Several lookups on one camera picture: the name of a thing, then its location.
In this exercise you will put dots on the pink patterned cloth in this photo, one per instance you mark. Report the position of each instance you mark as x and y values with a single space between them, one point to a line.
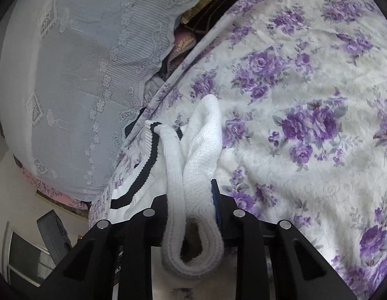
182 42

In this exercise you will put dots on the white lace cover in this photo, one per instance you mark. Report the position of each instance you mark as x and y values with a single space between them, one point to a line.
71 84

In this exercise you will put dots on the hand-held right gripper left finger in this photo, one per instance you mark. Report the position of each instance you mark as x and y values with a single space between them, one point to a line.
143 234

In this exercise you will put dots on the dark navy cloth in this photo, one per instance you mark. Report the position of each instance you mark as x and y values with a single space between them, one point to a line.
133 127

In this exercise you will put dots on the grey folded cloth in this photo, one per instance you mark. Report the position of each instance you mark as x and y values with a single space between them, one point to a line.
156 86

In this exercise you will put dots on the pink floral cloth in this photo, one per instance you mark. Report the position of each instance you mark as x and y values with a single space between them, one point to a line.
59 198

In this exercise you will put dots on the purple floral bedsheet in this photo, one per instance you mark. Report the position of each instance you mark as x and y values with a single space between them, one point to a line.
306 168

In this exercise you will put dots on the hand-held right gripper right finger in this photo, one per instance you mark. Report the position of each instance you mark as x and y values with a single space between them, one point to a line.
216 209

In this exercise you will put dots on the white sweater with black stripes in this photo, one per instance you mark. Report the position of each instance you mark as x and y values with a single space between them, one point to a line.
199 150

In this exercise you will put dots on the framed glass panel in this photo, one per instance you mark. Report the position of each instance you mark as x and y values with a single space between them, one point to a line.
24 256

